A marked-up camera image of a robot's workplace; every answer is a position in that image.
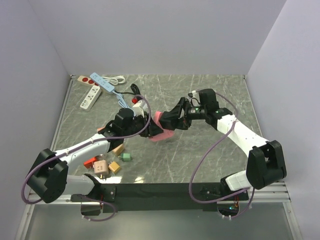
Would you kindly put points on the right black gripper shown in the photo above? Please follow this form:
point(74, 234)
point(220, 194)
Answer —
point(176, 112)

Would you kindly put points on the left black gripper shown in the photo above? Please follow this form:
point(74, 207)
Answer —
point(152, 129)

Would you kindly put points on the pink power strip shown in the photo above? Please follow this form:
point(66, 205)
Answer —
point(165, 134)

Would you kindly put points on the orange cube adapter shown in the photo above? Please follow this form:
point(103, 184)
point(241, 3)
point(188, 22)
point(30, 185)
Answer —
point(118, 150)

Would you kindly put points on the green plug adapter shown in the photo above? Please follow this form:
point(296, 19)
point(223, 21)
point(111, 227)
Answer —
point(125, 157)

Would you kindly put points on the white usb power strip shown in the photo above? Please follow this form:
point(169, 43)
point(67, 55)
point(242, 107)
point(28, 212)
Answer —
point(91, 98)

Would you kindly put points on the yellow plug adapter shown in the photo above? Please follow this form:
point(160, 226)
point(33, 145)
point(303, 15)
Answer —
point(114, 167)

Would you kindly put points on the blue power strip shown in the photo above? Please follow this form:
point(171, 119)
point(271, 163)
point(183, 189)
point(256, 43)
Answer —
point(108, 84)

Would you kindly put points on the beige pink cube adapter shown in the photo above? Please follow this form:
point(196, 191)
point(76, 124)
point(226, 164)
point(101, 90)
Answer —
point(101, 169)

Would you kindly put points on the red cube plug adapter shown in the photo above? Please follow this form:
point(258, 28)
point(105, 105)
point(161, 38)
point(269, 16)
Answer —
point(90, 162)

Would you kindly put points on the beige red power strip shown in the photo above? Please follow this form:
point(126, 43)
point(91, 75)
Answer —
point(86, 81)

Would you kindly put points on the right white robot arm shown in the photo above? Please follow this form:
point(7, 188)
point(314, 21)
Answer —
point(265, 159)

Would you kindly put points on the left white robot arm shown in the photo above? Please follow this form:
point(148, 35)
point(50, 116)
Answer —
point(48, 176)

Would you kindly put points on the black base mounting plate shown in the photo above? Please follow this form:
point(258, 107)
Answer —
point(155, 196)

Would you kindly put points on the aluminium rail frame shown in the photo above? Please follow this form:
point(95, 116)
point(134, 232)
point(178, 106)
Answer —
point(172, 160)

